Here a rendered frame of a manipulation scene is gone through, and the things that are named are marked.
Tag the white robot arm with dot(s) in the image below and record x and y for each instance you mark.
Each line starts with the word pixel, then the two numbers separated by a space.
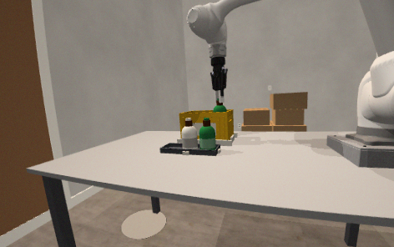
pixel 373 111

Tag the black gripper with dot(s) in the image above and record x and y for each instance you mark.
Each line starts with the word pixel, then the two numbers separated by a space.
pixel 218 77

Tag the cream-white bottle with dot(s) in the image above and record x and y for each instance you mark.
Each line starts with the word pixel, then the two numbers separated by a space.
pixel 189 135

